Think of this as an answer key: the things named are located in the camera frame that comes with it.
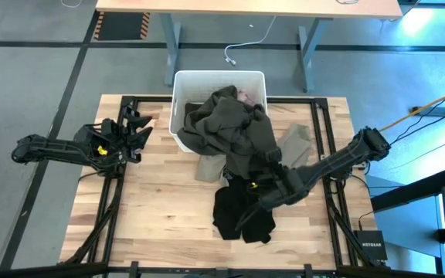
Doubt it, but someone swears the khaki garment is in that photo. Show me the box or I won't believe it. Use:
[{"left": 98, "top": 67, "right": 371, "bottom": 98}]
[{"left": 195, "top": 122, "right": 314, "bottom": 185}]

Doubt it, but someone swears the black aluminium table frame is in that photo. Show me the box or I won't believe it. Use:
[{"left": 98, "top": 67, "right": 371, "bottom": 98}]
[{"left": 58, "top": 95, "right": 386, "bottom": 278}]

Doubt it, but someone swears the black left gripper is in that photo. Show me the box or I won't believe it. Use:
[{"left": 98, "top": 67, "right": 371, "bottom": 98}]
[{"left": 102, "top": 110, "right": 155, "bottom": 163}]

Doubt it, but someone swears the black Netgear network switch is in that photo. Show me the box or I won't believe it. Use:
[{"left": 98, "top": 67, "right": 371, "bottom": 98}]
[{"left": 353, "top": 230, "right": 389, "bottom": 262}]

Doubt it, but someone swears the yellow cable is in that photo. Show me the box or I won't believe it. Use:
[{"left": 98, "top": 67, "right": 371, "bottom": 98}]
[{"left": 379, "top": 86, "right": 445, "bottom": 132}]

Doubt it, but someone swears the black garment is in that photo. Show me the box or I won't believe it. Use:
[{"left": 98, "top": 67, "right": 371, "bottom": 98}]
[{"left": 212, "top": 165, "right": 277, "bottom": 244}]

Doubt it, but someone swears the wooden desk with grey legs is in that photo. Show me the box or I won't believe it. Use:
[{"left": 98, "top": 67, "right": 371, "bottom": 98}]
[{"left": 95, "top": 0, "right": 403, "bottom": 93}]

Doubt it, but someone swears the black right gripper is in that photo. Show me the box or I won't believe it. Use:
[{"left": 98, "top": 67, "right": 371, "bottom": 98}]
[{"left": 256, "top": 147, "right": 309, "bottom": 210}]

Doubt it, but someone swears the dark olive hoodie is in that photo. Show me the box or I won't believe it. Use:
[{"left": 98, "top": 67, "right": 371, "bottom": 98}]
[{"left": 176, "top": 85, "right": 284, "bottom": 181}]

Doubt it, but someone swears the white perforated laundry basket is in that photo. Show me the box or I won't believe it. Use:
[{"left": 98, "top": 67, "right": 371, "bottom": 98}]
[{"left": 168, "top": 69, "right": 268, "bottom": 154}]

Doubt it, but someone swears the black mat with hazard stripes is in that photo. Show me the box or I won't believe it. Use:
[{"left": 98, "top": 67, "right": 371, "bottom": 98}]
[{"left": 93, "top": 11, "right": 151, "bottom": 42}]

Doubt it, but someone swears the white cable with plug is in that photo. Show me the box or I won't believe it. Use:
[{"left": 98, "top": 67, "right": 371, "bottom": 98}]
[{"left": 224, "top": 15, "right": 277, "bottom": 66}]

